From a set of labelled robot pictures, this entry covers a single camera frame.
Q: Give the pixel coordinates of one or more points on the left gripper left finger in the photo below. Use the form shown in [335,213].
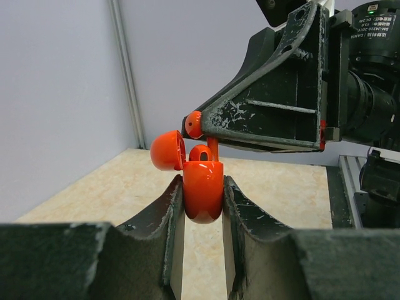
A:
[153,246]

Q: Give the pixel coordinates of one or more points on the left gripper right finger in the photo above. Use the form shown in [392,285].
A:
[254,248]

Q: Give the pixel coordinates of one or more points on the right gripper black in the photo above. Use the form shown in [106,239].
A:
[276,101]

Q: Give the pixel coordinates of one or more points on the orange earbud charging case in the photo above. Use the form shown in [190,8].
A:
[202,181]

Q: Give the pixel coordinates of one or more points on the orange earbud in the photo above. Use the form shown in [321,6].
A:
[194,130]
[200,152]

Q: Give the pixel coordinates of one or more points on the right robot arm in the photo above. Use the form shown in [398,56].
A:
[373,100]

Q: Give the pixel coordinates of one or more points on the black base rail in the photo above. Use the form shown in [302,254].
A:
[344,189]

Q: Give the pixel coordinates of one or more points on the left aluminium frame post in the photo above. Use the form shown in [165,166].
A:
[128,73]

